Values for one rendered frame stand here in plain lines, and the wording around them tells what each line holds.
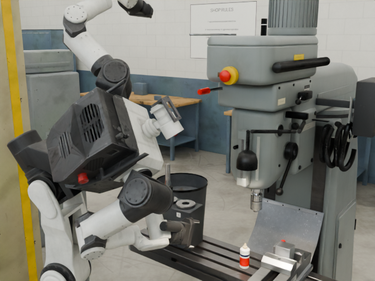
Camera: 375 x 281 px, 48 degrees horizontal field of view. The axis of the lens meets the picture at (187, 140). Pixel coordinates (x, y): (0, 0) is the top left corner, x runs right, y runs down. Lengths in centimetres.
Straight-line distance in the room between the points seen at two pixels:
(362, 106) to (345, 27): 423
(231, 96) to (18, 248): 204
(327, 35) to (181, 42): 243
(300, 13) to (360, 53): 413
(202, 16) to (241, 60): 552
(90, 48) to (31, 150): 40
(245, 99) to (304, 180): 66
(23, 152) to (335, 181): 133
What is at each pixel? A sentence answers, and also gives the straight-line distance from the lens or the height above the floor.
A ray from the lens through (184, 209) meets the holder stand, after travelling 193.
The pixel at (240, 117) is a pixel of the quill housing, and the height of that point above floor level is 159.
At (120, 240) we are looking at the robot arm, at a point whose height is 121.
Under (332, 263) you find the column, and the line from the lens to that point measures 223.
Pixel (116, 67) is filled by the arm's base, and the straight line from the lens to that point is 143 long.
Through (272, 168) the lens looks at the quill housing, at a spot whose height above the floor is 141.
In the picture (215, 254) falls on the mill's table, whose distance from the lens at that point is 196.
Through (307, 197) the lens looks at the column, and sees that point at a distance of 207.
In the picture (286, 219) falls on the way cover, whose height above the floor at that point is 103.
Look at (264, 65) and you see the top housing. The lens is 140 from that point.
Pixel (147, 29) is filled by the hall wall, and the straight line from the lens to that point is 766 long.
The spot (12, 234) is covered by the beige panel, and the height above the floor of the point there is 61.
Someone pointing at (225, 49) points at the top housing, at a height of 185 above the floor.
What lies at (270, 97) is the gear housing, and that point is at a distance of 148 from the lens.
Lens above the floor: 189
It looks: 14 degrees down
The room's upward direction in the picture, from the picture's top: straight up
